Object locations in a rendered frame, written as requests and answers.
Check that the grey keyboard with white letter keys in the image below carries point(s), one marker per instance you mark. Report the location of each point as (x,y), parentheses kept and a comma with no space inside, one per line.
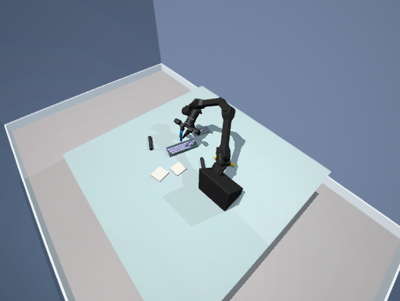
(182,147)

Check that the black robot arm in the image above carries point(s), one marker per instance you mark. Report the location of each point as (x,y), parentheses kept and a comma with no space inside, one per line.
(228,113)

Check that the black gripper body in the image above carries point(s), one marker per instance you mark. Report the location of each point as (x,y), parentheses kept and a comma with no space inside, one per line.
(188,124)

